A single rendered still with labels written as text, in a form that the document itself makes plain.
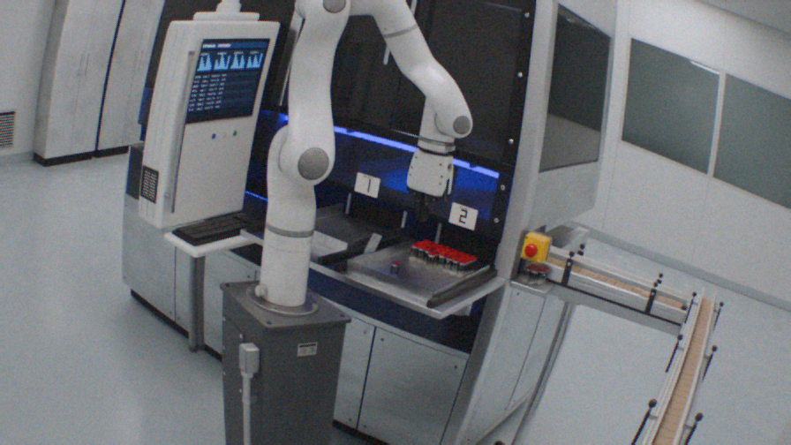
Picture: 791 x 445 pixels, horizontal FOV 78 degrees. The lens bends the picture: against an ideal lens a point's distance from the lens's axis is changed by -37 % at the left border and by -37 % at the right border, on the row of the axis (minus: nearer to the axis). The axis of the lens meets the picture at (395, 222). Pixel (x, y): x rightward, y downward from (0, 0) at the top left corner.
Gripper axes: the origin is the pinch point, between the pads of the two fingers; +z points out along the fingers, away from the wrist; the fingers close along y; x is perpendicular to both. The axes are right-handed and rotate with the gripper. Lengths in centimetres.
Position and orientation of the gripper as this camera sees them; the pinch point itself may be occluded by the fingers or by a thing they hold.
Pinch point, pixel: (423, 212)
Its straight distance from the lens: 184.1
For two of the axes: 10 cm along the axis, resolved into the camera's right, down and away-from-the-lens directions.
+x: -5.2, 1.4, -8.4
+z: -1.8, 9.5, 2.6
